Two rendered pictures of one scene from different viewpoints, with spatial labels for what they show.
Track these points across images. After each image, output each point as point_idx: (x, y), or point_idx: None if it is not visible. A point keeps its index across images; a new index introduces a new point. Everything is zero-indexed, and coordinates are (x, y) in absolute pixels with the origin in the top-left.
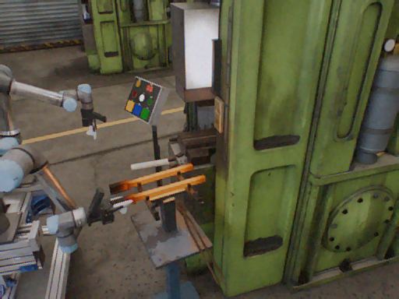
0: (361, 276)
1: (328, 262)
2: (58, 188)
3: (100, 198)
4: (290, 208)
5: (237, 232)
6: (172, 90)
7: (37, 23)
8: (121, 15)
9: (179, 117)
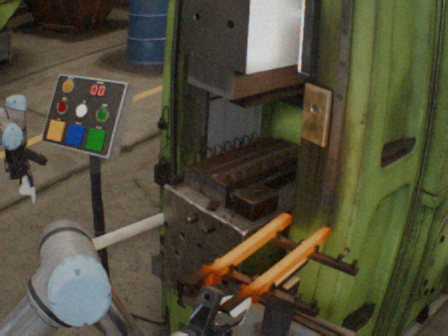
0: (435, 320)
1: (410, 317)
2: (119, 302)
3: (217, 305)
4: (394, 253)
5: (339, 312)
6: None
7: None
8: None
9: (46, 153)
